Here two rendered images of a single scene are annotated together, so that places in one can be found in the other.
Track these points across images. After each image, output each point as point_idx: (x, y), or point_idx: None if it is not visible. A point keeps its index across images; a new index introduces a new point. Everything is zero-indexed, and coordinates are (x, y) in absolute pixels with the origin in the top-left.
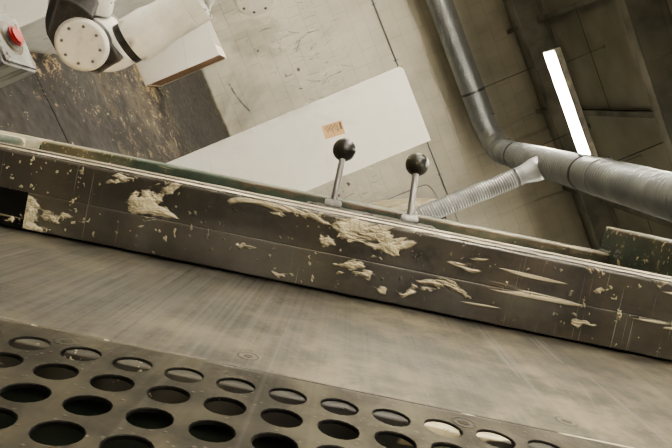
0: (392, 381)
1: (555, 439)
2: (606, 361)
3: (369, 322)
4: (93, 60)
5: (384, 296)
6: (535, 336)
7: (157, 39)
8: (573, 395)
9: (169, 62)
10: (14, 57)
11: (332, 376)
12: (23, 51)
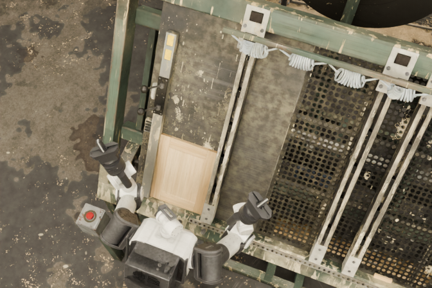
0: (281, 130)
1: (294, 118)
2: (259, 84)
3: (255, 124)
4: (143, 188)
5: (240, 117)
6: (248, 90)
7: (133, 179)
8: (279, 105)
9: None
10: (97, 210)
11: (281, 137)
12: (87, 210)
